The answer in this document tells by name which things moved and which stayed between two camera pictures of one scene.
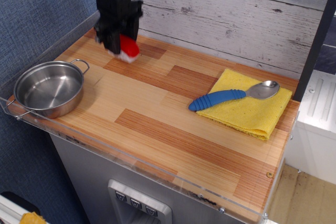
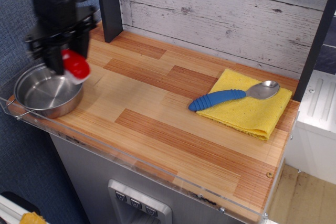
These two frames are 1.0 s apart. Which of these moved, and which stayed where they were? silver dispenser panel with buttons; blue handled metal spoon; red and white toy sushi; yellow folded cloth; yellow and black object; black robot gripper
Moved: red and white toy sushi; black robot gripper
Stayed: yellow folded cloth; yellow and black object; silver dispenser panel with buttons; blue handled metal spoon
